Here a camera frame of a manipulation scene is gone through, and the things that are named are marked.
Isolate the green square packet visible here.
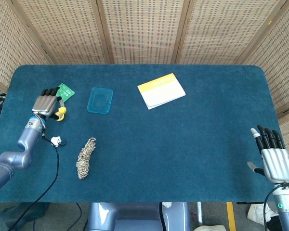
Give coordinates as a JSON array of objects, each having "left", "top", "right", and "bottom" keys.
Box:
[{"left": 55, "top": 82, "right": 76, "bottom": 103}]

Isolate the white crumpled lump black cord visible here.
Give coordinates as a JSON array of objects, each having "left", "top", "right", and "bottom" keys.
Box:
[{"left": 50, "top": 136, "right": 67, "bottom": 147}]

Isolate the white table leg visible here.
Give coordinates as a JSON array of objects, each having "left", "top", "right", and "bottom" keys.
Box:
[{"left": 197, "top": 202, "right": 203, "bottom": 231}]

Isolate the blue-grey robot torso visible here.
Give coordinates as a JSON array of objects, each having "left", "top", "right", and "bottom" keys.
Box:
[{"left": 86, "top": 202, "right": 191, "bottom": 231}]

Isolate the yellow floor tape strip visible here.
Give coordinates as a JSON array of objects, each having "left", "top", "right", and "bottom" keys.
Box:
[{"left": 226, "top": 202, "right": 236, "bottom": 231}]

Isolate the yellow and white booklet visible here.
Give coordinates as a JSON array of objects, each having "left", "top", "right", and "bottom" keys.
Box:
[{"left": 137, "top": 73, "right": 186, "bottom": 110}]

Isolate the clear blue plastic lid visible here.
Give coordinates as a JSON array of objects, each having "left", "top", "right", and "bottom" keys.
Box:
[{"left": 87, "top": 87, "right": 114, "bottom": 115}]

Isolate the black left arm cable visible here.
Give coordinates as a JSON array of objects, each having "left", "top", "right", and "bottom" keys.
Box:
[{"left": 8, "top": 136, "right": 60, "bottom": 231}]

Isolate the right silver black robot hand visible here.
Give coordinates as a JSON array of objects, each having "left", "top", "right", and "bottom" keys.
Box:
[{"left": 247, "top": 125, "right": 289, "bottom": 184}]

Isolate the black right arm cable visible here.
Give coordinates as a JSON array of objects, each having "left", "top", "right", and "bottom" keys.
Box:
[{"left": 262, "top": 183, "right": 286, "bottom": 231}]

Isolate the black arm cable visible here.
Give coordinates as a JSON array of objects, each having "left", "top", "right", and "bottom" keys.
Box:
[
  {"left": 262, "top": 183, "right": 286, "bottom": 231},
  {"left": 8, "top": 136, "right": 60, "bottom": 231}
]

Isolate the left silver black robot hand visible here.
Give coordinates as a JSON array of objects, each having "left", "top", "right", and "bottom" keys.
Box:
[{"left": 31, "top": 86, "right": 68, "bottom": 121}]

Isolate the coiled braided rope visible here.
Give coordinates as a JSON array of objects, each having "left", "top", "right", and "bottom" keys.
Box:
[{"left": 76, "top": 137, "right": 97, "bottom": 180}]

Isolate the woven bamboo screen panel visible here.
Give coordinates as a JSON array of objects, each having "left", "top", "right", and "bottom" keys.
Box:
[
  {"left": 236, "top": 0, "right": 289, "bottom": 187},
  {"left": 0, "top": 0, "right": 53, "bottom": 92},
  {"left": 91, "top": 0, "right": 191, "bottom": 65},
  {"left": 13, "top": 0, "right": 114, "bottom": 65},
  {"left": 172, "top": 0, "right": 289, "bottom": 65}
]

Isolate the black floor cable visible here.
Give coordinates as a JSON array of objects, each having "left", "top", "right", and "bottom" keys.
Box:
[{"left": 75, "top": 203, "right": 87, "bottom": 231}]

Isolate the white shoe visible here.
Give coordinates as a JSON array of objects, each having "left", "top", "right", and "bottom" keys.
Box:
[
  {"left": 197, "top": 225, "right": 226, "bottom": 231},
  {"left": 247, "top": 203, "right": 274, "bottom": 226}
]

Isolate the blue felt table cover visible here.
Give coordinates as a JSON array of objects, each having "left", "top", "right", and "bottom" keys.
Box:
[{"left": 0, "top": 64, "right": 289, "bottom": 203}]

